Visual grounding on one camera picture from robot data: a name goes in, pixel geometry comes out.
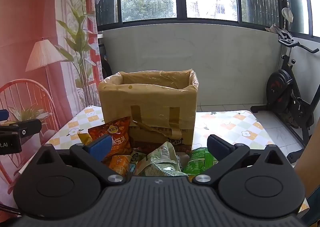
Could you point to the taped cardboard box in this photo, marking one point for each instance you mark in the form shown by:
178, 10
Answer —
150, 101

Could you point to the bright green snack bag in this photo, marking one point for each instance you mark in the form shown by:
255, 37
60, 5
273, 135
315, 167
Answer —
200, 160

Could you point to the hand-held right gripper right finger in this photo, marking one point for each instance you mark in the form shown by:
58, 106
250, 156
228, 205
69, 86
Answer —
216, 146

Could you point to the pale green crumpled snack bag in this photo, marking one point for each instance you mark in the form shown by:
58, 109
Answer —
160, 159

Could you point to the printed wall cloth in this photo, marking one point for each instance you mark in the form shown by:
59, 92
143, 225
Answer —
37, 41

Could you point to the black exercise bike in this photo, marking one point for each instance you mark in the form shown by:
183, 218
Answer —
277, 86

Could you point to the large yellow snack bag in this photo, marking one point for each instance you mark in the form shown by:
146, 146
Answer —
84, 138

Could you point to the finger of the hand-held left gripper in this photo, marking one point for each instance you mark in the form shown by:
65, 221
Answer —
3, 114
27, 128

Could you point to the person's right forearm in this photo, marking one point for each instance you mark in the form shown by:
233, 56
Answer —
310, 167

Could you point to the large orange snack bag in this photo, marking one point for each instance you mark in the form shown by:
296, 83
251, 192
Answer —
120, 129

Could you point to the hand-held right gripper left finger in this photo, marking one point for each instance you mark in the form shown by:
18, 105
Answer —
101, 145

